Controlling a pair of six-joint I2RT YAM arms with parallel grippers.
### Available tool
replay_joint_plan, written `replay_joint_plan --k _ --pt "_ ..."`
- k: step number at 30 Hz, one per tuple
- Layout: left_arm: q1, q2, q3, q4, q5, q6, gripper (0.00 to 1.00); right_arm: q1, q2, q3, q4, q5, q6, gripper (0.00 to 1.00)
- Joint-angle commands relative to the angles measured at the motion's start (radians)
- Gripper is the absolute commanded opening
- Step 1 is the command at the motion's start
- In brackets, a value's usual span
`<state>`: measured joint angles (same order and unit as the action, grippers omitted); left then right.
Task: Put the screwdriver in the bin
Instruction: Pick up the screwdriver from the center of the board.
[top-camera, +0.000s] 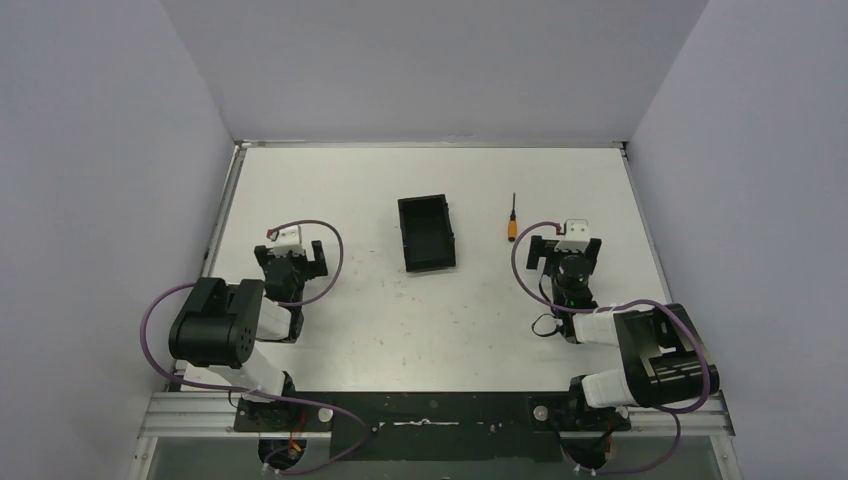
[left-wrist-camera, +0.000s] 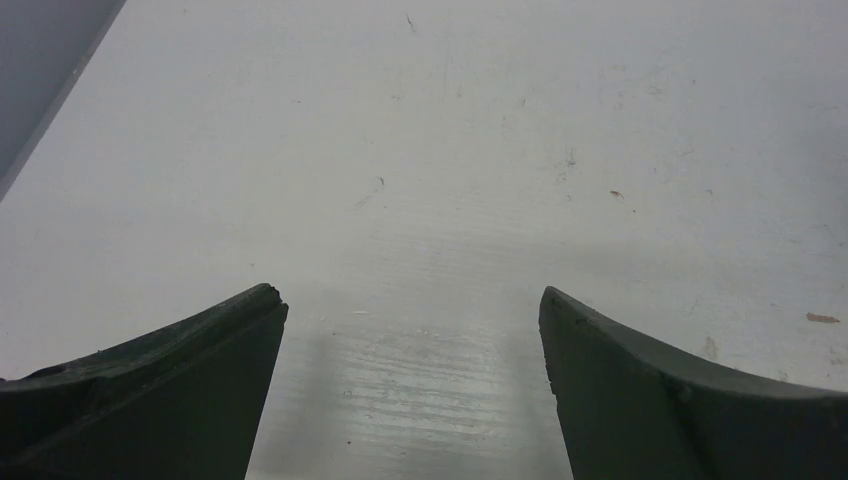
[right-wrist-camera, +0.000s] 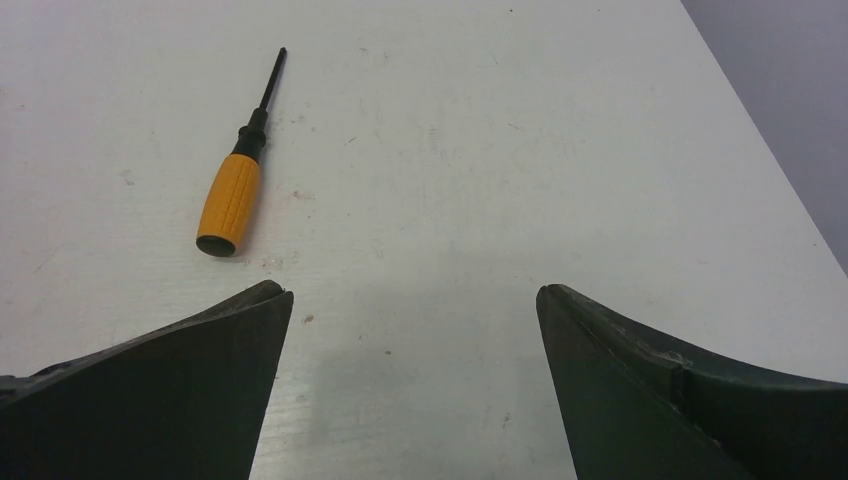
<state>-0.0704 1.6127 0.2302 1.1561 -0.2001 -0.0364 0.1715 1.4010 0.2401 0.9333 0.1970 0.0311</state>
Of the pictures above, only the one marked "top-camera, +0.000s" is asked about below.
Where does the orange handled screwdriver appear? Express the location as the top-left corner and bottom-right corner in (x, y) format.
(507, 193), (518, 242)

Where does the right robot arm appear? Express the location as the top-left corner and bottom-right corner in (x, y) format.
(526, 235), (720, 431)

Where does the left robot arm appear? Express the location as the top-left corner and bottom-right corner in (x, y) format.
(168, 240), (328, 431)

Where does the black plastic bin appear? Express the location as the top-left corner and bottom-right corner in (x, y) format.
(397, 194), (457, 273)

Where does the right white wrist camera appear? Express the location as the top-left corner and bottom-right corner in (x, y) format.
(554, 219), (592, 254)

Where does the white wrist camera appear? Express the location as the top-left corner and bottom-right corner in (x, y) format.
(554, 219), (592, 254)
(266, 225), (305, 258)

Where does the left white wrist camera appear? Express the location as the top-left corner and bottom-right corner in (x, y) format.
(266, 225), (305, 258)

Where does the aluminium front rail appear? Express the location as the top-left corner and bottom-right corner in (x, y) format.
(139, 392), (736, 438)

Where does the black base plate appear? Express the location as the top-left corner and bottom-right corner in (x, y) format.
(233, 392), (631, 462)

